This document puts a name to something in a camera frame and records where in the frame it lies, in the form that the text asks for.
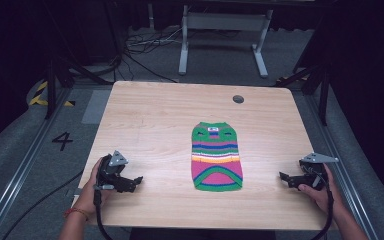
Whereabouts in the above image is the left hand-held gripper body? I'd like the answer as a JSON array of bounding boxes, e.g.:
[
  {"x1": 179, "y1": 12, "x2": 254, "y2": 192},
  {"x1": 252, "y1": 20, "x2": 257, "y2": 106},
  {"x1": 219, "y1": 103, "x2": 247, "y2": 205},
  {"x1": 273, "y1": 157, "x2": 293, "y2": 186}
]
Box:
[{"x1": 94, "y1": 150, "x2": 133, "y2": 192}]

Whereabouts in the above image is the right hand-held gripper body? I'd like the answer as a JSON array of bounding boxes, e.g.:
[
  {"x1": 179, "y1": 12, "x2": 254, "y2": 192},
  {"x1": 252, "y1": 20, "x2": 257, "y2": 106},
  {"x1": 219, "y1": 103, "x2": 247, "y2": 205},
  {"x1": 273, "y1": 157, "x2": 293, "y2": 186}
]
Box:
[{"x1": 298, "y1": 151, "x2": 340, "y2": 192}]

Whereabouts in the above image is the striped knit pet sweater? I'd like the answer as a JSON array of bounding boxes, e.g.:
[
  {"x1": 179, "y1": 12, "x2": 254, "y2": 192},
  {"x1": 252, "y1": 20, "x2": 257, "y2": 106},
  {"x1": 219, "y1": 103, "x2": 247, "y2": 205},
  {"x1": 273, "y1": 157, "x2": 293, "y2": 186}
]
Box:
[{"x1": 190, "y1": 121, "x2": 244, "y2": 193}]

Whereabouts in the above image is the person's right hand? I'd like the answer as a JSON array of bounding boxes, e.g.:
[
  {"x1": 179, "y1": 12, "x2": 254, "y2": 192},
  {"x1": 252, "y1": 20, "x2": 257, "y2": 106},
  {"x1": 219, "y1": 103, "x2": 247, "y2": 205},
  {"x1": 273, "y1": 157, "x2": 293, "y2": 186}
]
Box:
[{"x1": 297, "y1": 164, "x2": 342, "y2": 217}]

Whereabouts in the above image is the person's left hand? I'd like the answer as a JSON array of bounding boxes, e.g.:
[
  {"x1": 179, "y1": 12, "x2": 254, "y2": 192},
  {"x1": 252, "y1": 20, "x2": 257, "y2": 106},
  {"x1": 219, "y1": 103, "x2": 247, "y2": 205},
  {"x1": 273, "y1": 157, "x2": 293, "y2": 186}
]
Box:
[{"x1": 74, "y1": 158, "x2": 115, "y2": 218}]

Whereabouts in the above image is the black metal stand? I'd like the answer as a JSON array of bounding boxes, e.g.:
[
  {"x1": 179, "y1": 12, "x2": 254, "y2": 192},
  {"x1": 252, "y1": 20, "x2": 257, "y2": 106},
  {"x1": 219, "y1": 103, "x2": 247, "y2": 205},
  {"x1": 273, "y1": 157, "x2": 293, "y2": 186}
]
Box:
[
  {"x1": 274, "y1": 58, "x2": 333, "y2": 127},
  {"x1": 43, "y1": 54, "x2": 116, "y2": 120}
]

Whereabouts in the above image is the yellow black hazard tape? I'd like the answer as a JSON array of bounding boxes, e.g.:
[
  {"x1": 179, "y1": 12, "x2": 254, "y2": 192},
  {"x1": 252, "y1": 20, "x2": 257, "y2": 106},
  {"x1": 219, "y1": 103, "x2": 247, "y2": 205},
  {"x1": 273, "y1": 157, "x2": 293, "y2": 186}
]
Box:
[{"x1": 28, "y1": 80, "x2": 77, "y2": 108}]

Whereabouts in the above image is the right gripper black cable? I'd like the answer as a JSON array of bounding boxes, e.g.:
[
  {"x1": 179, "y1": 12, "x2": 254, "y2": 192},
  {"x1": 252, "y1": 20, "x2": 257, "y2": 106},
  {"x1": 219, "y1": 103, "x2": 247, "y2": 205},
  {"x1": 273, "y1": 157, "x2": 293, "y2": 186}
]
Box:
[{"x1": 303, "y1": 165, "x2": 336, "y2": 240}]

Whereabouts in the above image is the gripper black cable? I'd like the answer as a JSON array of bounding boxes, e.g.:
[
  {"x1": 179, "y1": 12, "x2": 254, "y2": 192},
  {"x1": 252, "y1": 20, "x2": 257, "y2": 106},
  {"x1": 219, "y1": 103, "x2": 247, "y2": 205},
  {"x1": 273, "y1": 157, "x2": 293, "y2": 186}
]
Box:
[
  {"x1": 92, "y1": 189, "x2": 115, "y2": 240},
  {"x1": 303, "y1": 165, "x2": 336, "y2": 240}
]

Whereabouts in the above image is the metal floor rail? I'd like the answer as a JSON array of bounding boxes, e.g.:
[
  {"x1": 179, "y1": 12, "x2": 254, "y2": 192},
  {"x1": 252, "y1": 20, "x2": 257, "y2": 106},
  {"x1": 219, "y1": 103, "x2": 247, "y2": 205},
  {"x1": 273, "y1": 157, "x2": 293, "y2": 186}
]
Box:
[
  {"x1": 0, "y1": 89, "x2": 73, "y2": 240},
  {"x1": 303, "y1": 93, "x2": 383, "y2": 240}
]

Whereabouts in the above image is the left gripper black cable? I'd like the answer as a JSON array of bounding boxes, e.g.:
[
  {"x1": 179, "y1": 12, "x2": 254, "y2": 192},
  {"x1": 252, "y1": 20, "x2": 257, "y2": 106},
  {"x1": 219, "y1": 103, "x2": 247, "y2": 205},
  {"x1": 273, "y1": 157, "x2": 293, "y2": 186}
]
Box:
[{"x1": 92, "y1": 189, "x2": 115, "y2": 240}]

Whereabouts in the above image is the red bracelet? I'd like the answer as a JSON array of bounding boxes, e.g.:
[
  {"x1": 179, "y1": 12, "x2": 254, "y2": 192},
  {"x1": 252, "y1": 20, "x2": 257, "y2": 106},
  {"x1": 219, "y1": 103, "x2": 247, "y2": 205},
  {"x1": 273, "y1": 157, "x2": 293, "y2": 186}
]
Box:
[{"x1": 62, "y1": 207, "x2": 90, "y2": 222}]

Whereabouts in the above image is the thin black floor cable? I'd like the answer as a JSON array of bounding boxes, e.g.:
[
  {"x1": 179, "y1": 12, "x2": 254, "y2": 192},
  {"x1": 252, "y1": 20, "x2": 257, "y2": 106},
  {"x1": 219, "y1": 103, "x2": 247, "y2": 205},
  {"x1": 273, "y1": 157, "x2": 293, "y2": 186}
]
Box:
[{"x1": 0, "y1": 169, "x2": 85, "y2": 240}]

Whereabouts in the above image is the tangle of floor cables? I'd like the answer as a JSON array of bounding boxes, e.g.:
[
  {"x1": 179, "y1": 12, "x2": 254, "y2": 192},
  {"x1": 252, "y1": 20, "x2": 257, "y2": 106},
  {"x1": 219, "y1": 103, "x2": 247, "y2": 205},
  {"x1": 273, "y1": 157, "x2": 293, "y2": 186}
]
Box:
[{"x1": 121, "y1": 25, "x2": 185, "y2": 84}]

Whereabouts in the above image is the grey metal desk frame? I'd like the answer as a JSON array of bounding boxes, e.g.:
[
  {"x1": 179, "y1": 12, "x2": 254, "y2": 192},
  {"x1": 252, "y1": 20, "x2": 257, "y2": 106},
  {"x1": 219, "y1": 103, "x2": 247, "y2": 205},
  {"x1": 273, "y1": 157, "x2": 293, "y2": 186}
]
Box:
[{"x1": 178, "y1": 4, "x2": 275, "y2": 79}]

